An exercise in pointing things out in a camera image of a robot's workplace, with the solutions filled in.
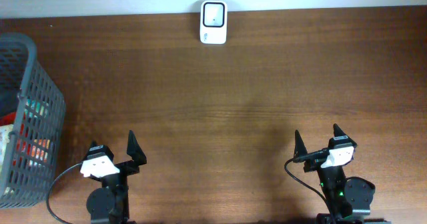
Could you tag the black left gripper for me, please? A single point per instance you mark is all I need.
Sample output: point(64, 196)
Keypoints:
point(137, 154)

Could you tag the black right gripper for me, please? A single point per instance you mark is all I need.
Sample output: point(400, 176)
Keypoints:
point(299, 148)

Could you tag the orange tissue pack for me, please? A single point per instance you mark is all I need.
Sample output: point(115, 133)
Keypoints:
point(32, 147)

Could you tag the green tissue pack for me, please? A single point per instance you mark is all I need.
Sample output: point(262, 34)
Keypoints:
point(35, 109)

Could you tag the red snack bag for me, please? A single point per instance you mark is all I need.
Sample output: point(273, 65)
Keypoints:
point(7, 119)

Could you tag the cream snack bag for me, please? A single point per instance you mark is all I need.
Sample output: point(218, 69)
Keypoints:
point(5, 139)

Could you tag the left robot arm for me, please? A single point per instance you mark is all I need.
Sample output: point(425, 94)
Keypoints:
point(110, 203)

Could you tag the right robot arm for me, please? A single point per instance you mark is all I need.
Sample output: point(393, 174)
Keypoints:
point(347, 199)

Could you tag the white barcode scanner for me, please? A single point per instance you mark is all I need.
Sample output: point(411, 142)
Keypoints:
point(213, 22)

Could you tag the grey plastic mesh basket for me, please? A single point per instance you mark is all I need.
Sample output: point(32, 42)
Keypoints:
point(23, 78)

